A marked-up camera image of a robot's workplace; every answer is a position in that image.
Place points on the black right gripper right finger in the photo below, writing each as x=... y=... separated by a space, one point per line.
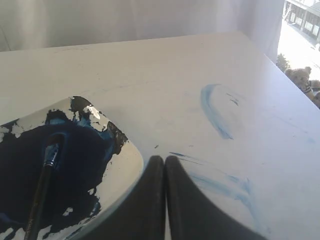
x=192 y=216

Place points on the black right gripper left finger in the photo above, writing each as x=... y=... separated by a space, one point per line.
x=142 y=215

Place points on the black paintbrush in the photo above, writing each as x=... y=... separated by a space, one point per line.
x=52 y=152

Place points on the white square paint plate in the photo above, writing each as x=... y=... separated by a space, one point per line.
x=98 y=166

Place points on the brown teddy bear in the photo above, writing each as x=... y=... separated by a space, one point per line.
x=301 y=78

